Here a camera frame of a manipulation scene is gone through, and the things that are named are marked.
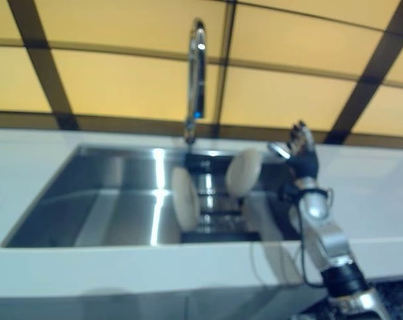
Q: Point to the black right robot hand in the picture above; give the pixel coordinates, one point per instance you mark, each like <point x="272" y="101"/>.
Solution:
<point x="306" y="163"/>

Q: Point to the cream plate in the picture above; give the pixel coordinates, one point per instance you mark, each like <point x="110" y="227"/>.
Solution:
<point x="185" y="200"/>
<point x="243" y="173"/>

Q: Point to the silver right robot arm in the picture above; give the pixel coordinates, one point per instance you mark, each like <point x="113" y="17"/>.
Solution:
<point x="331" y="240"/>

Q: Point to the black dish drying rack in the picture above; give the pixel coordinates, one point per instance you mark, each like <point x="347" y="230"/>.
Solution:
<point x="215" y="236"/>

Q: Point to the chrome gooseneck faucet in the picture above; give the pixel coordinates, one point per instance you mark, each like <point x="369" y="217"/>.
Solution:
<point x="195" y="83"/>

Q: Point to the stainless steel sink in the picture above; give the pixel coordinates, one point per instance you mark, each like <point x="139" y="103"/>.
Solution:
<point x="88" y="206"/>

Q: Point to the dark lattice wall frame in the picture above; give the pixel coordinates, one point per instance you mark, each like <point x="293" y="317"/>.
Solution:
<point x="41" y="50"/>

